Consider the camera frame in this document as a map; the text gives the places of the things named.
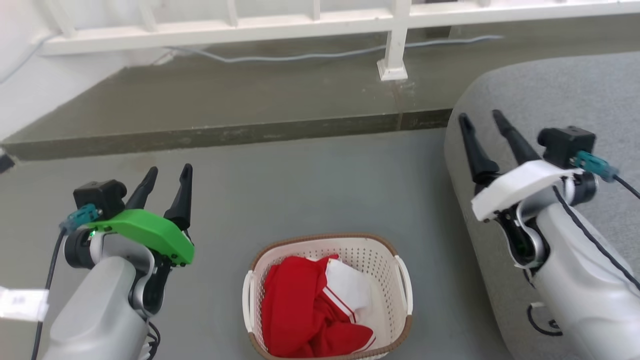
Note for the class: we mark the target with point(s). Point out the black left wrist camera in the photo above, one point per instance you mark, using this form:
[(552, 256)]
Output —
[(100, 195)]

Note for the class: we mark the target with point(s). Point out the grey fabric sofa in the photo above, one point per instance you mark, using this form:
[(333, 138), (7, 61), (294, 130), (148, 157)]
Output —
[(565, 90)]

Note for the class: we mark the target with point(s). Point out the black baseboard strip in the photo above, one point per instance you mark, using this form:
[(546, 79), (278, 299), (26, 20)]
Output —
[(6, 162)]

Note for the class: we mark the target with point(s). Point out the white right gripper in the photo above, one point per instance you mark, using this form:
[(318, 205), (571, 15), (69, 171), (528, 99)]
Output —
[(520, 185)]

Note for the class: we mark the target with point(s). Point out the grey concrete raised step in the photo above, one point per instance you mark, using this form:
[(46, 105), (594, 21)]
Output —
[(225, 100)]

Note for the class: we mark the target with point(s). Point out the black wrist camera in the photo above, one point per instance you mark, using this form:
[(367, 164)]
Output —
[(100, 195), (567, 145)]

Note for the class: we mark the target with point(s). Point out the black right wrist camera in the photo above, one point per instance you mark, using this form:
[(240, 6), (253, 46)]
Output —
[(567, 145)]

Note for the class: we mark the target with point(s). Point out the white label tag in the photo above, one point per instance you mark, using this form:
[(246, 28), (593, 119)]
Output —
[(22, 304)]

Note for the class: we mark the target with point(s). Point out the teal left camera connector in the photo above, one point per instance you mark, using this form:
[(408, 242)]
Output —
[(80, 216)]

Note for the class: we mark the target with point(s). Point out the teal right camera connector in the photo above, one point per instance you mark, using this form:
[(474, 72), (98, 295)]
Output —
[(595, 165)]

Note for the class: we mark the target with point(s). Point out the teal camera connector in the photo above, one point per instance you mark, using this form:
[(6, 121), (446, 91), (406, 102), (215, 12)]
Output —
[(595, 165), (80, 216)]

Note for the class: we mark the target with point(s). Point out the white wooden railing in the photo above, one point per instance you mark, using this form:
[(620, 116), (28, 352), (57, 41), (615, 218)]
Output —
[(250, 30)]

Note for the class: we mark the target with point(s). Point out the white garment with red stripes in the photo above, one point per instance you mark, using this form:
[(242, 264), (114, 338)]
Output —
[(350, 285)]

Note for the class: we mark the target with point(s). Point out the white perforated laundry basket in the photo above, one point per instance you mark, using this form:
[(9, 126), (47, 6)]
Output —
[(385, 280)]

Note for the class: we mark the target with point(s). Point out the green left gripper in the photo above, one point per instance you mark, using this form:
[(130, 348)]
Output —
[(150, 232)]

